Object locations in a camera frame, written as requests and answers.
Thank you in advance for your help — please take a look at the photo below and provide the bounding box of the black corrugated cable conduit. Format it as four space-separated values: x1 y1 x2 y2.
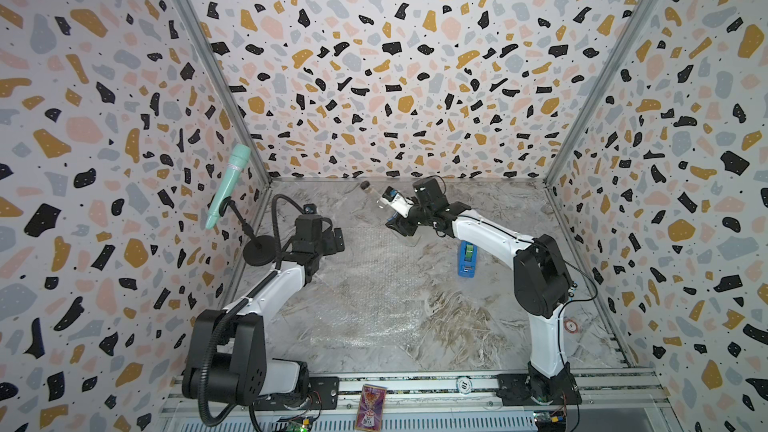
196 296 253 428

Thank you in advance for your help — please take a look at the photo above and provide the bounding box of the blue tape dispenser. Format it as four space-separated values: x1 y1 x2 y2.
457 241 478 278

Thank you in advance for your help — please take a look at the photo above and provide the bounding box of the right circuit board with wires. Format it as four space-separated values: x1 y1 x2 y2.
533 409 567 432

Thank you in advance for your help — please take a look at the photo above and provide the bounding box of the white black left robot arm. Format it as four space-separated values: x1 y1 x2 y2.
182 203 345 406

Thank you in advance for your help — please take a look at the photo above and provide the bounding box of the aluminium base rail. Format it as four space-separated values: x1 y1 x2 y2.
158 365 673 432

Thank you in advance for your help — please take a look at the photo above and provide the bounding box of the purple card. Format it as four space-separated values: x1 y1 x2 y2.
354 384 387 432

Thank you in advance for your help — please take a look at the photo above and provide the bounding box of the mint green microphone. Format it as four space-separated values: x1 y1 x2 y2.
205 144 251 229

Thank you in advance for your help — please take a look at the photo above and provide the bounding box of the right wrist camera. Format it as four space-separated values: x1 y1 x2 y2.
378 186 414 218

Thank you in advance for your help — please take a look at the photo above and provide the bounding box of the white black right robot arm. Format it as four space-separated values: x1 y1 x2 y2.
378 177 581 405

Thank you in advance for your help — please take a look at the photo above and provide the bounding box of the green circuit board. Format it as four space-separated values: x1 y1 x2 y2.
280 417 313 432

